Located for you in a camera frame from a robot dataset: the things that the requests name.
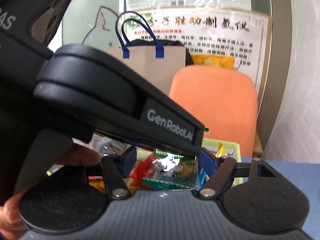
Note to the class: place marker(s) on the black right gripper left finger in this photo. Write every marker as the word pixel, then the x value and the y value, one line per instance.
pixel 109 175

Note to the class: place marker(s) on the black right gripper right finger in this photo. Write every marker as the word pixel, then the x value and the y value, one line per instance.
pixel 223 171

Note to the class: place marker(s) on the green snack packet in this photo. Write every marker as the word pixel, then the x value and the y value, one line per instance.
pixel 169 171

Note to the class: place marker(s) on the person left hand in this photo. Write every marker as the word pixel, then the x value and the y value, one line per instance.
pixel 12 225

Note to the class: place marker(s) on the green white snack box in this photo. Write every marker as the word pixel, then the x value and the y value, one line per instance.
pixel 206 165

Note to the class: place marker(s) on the red yellow snack packet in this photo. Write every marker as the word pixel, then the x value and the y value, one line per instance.
pixel 134 181

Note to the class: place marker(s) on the orange chair backrest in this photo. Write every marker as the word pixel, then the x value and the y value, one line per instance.
pixel 225 101

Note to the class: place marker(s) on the yellow plastic bag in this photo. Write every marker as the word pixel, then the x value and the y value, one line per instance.
pixel 226 62

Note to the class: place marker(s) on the white poster with Chinese text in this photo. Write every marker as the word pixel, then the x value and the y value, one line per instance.
pixel 243 35

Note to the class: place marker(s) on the brown paper bag blue handles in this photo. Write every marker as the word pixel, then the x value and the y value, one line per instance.
pixel 156 61

